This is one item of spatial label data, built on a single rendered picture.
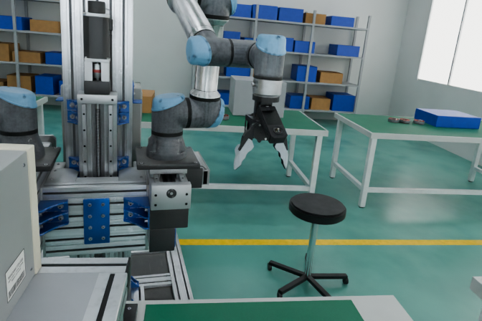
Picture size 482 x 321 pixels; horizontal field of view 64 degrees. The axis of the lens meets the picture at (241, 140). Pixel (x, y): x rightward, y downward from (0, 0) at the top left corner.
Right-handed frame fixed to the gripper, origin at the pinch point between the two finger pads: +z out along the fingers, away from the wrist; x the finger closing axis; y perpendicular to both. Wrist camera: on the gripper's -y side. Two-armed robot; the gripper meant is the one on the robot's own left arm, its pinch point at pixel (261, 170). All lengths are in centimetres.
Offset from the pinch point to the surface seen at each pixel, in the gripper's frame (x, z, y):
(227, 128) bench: -48, 43, 215
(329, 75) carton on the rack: -320, 24, 541
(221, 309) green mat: 8.8, 40.2, -3.4
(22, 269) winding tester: 49, 0, -38
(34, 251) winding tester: 48, 0, -34
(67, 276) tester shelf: 44, 4, -35
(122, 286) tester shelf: 36, 4, -39
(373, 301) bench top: -38, 40, -8
